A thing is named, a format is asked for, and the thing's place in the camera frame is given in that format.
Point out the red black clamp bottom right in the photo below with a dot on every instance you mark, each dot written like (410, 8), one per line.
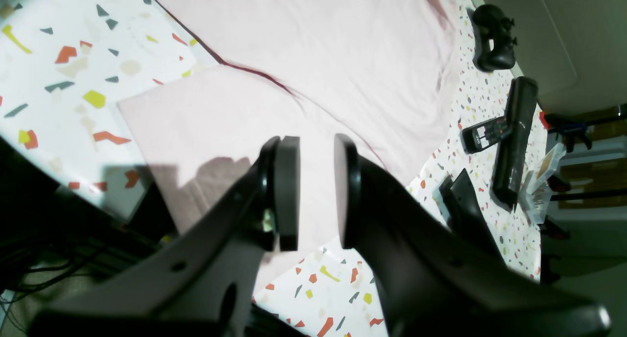
(568, 128)

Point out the pink T-shirt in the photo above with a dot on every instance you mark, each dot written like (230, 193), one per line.
(384, 72)

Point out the black cordless phone handset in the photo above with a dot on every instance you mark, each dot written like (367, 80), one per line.
(483, 135)

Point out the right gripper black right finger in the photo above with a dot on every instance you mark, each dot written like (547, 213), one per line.
(430, 282)

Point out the black game controller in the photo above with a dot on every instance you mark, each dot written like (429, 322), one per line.
(496, 51)

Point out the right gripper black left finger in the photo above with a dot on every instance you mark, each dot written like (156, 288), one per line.
(201, 285)

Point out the long black bar in wrap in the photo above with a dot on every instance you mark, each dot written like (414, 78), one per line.
(511, 154)

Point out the clear plastic parts box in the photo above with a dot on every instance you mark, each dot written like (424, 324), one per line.
(535, 193)

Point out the terrazzo patterned tablecloth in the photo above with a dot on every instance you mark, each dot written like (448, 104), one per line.
(65, 64)

